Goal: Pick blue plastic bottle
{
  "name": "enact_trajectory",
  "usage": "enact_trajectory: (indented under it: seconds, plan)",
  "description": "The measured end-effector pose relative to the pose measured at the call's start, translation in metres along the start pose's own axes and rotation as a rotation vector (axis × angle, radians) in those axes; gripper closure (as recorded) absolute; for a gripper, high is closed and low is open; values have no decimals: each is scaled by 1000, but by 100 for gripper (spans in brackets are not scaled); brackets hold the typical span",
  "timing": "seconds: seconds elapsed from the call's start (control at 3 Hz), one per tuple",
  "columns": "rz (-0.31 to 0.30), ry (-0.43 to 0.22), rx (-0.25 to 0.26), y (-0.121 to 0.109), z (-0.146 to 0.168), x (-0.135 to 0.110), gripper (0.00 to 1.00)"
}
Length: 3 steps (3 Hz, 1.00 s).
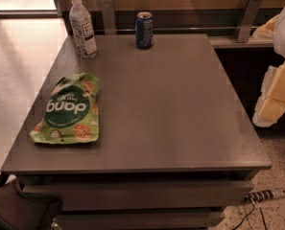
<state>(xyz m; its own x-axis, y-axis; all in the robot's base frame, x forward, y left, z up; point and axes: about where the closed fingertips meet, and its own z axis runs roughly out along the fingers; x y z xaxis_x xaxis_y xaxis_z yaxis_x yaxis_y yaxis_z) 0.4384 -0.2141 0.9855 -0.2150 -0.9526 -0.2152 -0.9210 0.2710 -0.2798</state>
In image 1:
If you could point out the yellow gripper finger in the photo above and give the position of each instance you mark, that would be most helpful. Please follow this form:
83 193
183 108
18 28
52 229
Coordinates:
270 106
266 30

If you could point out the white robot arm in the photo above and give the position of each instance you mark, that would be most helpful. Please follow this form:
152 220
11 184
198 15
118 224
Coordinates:
279 35

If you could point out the clear plastic water bottle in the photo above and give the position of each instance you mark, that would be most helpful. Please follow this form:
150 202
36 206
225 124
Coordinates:
82 28

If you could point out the grey side shelf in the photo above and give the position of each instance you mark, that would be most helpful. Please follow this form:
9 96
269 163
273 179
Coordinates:
228 42

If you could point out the striped power strip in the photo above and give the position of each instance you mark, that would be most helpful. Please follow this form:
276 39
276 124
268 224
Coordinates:
265 195

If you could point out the blue soda can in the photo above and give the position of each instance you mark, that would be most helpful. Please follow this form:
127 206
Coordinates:
144 30

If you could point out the upper drawer front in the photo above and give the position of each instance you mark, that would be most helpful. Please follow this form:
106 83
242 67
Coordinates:
141 196

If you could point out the drawer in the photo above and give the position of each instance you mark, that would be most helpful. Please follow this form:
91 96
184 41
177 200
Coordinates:
143 221
141 196

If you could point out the green dang snack bag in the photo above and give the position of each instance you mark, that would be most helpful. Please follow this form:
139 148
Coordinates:
72 114

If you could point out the lower drawer front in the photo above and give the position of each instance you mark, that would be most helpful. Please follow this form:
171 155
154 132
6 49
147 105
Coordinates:
143 221

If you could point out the dark bag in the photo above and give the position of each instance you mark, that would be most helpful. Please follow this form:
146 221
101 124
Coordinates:
26 211

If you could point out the right metal wall bracket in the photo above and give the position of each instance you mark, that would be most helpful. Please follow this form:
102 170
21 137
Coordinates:
242 32

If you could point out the metal wall bracket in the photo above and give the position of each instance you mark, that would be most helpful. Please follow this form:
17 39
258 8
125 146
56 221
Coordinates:
108 14
242 32

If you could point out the left metal wall bracket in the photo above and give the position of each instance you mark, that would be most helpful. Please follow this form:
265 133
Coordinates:
108 14

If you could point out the horizontal metal rail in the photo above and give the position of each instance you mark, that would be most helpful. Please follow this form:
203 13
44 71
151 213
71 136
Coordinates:
187 30

